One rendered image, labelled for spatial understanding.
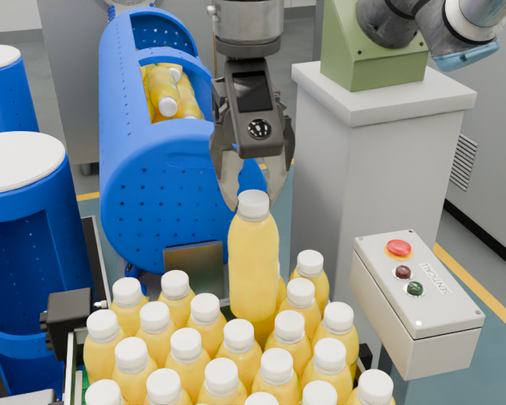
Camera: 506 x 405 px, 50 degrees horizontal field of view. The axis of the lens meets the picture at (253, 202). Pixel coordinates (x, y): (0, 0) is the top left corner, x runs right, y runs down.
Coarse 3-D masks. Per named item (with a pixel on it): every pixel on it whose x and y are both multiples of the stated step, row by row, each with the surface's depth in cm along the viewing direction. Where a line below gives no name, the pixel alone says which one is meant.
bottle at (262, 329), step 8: (280, 280) 82; (280, 288) 82; (280, 296) 82; (272, 320) 83; (256, 328) 84; (264, 328) 84; (272, 328) 84; (256, 336) 85; (264, 336) 85; (264, 344) 86
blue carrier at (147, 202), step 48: (144, 48) 161; (192, 48) 164; (144, 96) 99; (144, 144) 84; (192, 144) 85; (144, 192) 87; (192, 192) 90; (240, 192) 92; (144, 240) 92; (192, 240) 95
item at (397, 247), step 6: (390, 240) 82; (396, 240) 82; (402, 240) 82; (390, 246) 80; (396, 246) 80; (402, 246) 80; (408, 246) 80; (396, 252) 79; (402, 252) 79; (408, 252) 79
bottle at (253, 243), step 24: (240, 216) 67; (264, 216) 67; (240, 240) 67; (264, 240) 67; (240, 264) 69; (264, 264) 69; (240, 288) 71; (264, 288) 71; (240, 312) 74; (264, 312) 73
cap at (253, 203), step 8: (248, 192) 68; (256, 192) 68; (264, 192) 68; (240, 200) 66; (248, 200) 67; (256, 200) 67; (264, 200) 66; (240, 208) 67; (248, 208) 66; (256, 208) 66; (264, 208) 66; (248, 216) 67; (256, 216) 66
